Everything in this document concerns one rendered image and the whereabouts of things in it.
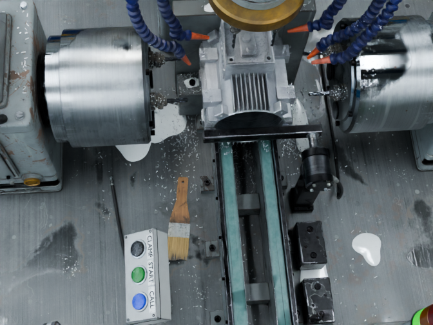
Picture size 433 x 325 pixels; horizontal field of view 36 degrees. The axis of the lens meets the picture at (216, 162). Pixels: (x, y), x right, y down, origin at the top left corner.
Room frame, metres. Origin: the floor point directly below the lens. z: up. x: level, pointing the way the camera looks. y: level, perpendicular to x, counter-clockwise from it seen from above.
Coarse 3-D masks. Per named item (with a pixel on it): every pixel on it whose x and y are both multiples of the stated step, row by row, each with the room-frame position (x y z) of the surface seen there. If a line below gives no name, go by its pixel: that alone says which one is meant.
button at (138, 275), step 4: (136, 268) 0.27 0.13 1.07; (140, 268) 0.27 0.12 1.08; (132, 272) 0.26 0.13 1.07; (136, 272) 0.26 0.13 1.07; (140, 272) 0.26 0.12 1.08; (144, 272) 0.26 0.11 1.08; (132, 276) 0.26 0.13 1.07; (136, 276) 0.26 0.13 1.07; (140, 276) 0.26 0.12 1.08; (144, 276) 0.26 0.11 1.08; (136, 280) 0.25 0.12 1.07; (140, 280) 0.25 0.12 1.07
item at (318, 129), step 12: (204, 132) 0.58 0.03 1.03; (216, 132) 0.59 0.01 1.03; (228, 132) 0.59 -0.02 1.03; (240, 132) 0.59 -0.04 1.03; (252, 132) 0.60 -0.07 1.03; (264, 132) 0.60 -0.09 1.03; (276, 132) 0.60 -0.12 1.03; (288, 132) 0.60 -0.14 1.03; (300, 132) 0.61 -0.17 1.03; (312, 132) 0.61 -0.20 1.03
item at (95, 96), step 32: (64, 32) 0.72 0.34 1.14; (96, 32) 0.73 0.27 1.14; (128, 32) 0.73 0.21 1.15; (64, 64) 0.63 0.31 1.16; (96, 64) 0.64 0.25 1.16; (128, 64) 0.65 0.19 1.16; (160, 64) 0.71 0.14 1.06; (64, 96) 0.58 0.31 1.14; (96, 96) 0.58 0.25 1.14; (128, 96) 0.59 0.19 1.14; (160, 96) 0.63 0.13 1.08; (64, 128) 0.54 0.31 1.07; (96, 128) 0.54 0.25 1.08; (128, 128) 0.55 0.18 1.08
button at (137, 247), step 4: (132, 244) 0.32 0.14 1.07; (136, 244) 0.32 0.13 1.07; (140, 244) 0.32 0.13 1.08; (132, 248) 0.31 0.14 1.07; (136, 248) 0.31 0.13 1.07; (140, 248) 0.31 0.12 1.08; (132, 252) 0.30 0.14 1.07; (136, 252) 0.30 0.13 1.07; (140, 252) 0.30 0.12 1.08; (136, 256) 0.29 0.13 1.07
